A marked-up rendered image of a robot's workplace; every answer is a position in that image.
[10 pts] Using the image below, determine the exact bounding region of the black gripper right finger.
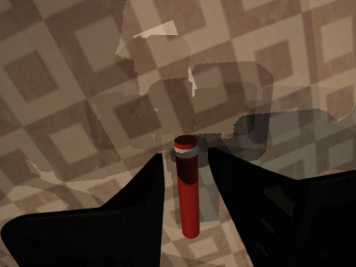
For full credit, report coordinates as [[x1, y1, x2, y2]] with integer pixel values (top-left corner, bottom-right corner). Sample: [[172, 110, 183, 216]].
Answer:
[[208, 147, 356, 267]]

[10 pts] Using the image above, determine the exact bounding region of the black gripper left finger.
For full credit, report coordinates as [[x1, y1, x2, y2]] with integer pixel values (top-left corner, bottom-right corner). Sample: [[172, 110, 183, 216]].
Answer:
[[0, 153, 165, 267]]

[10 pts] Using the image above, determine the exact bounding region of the red peg with white band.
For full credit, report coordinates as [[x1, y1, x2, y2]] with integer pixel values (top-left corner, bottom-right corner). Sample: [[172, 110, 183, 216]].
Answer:
[[175, 135, 199, 239]]

